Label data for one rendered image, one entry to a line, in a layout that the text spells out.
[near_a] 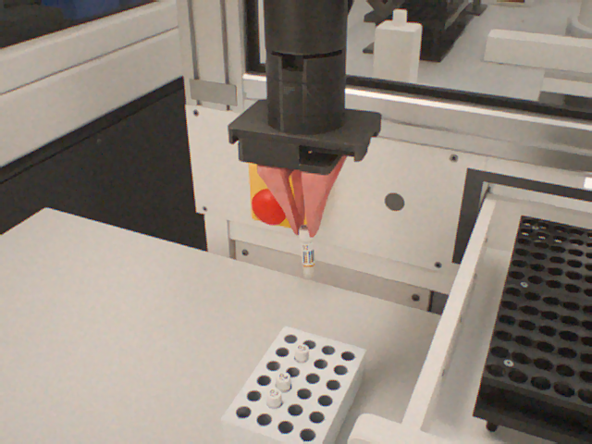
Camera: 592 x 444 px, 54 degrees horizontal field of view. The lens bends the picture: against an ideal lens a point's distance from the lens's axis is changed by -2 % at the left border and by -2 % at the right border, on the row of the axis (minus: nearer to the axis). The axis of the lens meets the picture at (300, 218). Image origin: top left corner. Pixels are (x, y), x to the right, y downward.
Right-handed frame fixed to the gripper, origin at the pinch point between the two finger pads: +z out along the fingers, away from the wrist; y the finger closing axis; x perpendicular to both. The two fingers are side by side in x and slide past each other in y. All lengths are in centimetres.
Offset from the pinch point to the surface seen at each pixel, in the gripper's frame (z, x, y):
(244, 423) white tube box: 12.9, 10.7, 1.6
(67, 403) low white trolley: 16.5, 11.6, 19.2
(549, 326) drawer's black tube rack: 2.9, 3.0, -19.5
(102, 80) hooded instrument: 6, -42, 52
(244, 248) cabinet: 17.3, -18.2, 14.9
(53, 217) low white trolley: 16.4, -15.0, 42.9
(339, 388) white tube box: 13.0, 4.6, -4.6
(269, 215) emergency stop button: 5.5, -8.8, 7.1
